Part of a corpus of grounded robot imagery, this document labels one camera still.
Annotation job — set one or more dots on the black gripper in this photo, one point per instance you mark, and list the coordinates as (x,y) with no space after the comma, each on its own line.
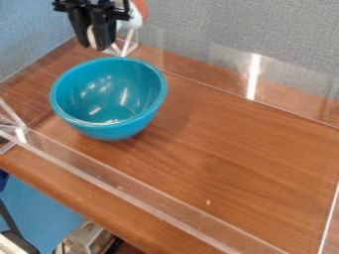
(104,12)

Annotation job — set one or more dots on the white brown toy mushroom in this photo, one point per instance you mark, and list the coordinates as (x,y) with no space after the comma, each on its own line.
(139,13)

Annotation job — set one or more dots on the blue bowl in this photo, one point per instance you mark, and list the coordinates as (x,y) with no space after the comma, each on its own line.
(109,96)

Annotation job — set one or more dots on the clear acrylic front barrier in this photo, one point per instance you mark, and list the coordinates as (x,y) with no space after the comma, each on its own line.
(147,217)

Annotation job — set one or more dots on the clear acrylic barrier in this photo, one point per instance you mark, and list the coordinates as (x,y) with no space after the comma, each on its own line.
(147,217)
(286,86)

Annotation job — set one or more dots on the clear acrylic back barrier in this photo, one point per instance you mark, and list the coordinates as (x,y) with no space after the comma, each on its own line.
(286,86)

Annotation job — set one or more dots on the white device under table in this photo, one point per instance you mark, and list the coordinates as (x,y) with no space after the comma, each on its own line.
(88,239)

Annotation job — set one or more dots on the black chair leg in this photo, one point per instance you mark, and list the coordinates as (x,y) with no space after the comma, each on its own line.
(12,242)

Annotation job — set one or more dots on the clear acrylic corner bracket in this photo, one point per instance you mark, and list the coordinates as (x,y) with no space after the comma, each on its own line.
(124,46)

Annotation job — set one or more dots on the clear acrylic left bracket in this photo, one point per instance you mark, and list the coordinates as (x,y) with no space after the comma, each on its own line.
(11,125)

